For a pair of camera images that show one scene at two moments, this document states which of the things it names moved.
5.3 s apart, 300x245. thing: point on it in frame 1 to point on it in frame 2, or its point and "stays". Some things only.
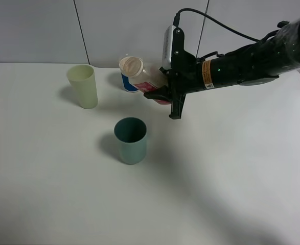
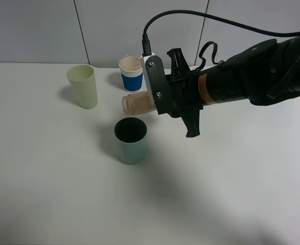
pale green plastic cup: x=82 y=78 stays
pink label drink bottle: x=145 y=78 to x=137 y=103
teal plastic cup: x=131 y=133 stays
